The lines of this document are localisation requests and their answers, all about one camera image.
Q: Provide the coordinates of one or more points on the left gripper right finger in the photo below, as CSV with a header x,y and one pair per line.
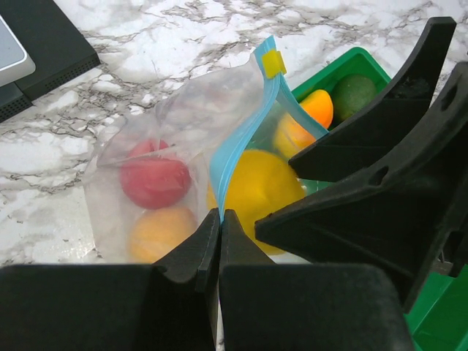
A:
x,y
270,306

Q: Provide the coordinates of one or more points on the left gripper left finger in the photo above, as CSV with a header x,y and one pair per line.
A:
x,y
167,305

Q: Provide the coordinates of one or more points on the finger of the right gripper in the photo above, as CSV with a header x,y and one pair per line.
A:
x,y
372,132
395,214

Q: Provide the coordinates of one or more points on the green avocado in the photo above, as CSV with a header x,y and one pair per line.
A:
x,y
351,94

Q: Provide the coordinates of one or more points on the orange peach with leaf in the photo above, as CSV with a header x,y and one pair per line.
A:
x,y
158,232

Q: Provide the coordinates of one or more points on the orange fruit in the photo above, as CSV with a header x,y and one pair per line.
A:
x,y
290,137

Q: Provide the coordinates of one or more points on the green plastic tray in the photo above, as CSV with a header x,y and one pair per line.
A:
x,y
438,320

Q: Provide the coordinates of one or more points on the yellow lemon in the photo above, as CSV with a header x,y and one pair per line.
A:
x,y
261,184

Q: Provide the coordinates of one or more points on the red apple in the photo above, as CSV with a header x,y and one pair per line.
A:
x,y
153,182

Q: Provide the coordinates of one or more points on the clear zip top bag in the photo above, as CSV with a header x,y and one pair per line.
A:
x,y
207,123

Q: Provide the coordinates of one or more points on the yellow orange mango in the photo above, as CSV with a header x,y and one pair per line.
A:
x,y
319,106

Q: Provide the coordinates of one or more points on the black network box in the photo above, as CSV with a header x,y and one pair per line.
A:
x,y
52,43

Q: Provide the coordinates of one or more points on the white grey small router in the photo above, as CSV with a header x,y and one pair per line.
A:
x,y
16,62

